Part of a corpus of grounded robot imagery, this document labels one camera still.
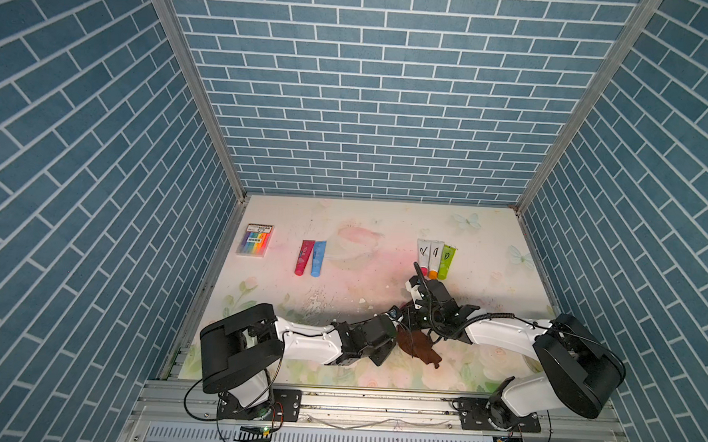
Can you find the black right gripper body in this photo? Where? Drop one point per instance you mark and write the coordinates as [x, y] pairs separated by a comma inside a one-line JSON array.
[[420, 320]]

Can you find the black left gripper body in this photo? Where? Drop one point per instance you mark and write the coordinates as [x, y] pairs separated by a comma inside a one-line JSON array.
[[378, 354]]

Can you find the brown wiping cloth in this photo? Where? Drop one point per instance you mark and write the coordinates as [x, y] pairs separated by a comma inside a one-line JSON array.
[[417, 345]]

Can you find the white pink-capped toothpaste tube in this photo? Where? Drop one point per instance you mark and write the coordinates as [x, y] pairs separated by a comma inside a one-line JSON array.
[[423, 255]]

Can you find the blue toothpaste tube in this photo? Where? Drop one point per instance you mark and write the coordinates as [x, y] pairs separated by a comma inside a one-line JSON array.
[[318, 255]]

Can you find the red toothpaste tube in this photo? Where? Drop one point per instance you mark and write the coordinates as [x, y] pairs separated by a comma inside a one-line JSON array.
[[304, 257]]

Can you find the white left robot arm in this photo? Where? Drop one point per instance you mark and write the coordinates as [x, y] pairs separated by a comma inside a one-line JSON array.
[[237, 351]]

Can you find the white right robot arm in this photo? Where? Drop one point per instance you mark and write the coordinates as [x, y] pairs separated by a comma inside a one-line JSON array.
[[577, 371]]

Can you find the green toothpaste tube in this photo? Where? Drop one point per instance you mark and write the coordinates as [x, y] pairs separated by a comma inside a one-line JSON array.
[[446, 259]]

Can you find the white orange-capped toothpaste tube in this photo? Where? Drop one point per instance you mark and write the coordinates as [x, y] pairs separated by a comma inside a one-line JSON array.
[[435, 258]]

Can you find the rainbow highlighter pen pack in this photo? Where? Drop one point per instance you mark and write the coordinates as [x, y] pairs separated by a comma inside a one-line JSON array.
[[255, 241]]

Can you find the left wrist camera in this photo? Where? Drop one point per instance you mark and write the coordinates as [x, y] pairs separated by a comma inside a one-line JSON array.
[[394, 313]]

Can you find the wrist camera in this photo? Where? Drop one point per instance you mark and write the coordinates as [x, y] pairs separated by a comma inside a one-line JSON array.
[[394, 313], [413, 288]]

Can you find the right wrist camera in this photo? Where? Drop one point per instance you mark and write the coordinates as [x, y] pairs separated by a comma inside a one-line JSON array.
[[413, 288]]

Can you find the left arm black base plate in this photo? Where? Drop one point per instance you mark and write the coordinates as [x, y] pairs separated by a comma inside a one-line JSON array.
[[266, 404]]

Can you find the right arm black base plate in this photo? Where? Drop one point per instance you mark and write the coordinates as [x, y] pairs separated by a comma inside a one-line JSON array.
[[480, 414]]

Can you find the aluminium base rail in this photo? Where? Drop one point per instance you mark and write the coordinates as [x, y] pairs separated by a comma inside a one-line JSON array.
[[176, 412]]

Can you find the aluminium right corner post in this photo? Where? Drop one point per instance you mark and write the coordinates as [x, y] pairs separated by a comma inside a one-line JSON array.
[[638, 20]]

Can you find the aluminium corner post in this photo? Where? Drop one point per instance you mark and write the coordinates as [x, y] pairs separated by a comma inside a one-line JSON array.
[[180, 48], [638, 20]]

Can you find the aluminium left corner post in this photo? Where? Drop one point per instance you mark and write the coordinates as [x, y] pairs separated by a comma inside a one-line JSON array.
[[180, 48]]

